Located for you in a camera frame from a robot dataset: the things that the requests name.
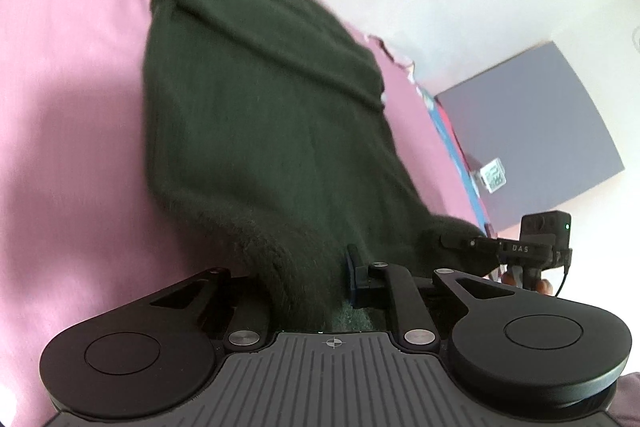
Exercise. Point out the small white label tag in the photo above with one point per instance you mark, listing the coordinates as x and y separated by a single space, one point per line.
492 175

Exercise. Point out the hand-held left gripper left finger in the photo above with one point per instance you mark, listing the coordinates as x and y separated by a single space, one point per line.
250 307

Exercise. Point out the pink floral bedsheet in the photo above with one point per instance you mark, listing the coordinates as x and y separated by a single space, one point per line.
75 107

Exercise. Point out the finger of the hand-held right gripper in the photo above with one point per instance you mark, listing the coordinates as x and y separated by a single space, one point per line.
470 243

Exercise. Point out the person's right hand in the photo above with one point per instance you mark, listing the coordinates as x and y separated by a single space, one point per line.
510 279

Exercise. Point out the dark green knit sweater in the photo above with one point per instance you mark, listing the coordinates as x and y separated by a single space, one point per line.
260 107

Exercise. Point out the person's mauve clothing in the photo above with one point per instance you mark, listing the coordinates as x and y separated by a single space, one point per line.
631 399

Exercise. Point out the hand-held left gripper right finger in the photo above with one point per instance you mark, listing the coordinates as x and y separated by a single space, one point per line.
353 274

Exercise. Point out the blue printed cloth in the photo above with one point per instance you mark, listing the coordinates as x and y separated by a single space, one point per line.
450 142

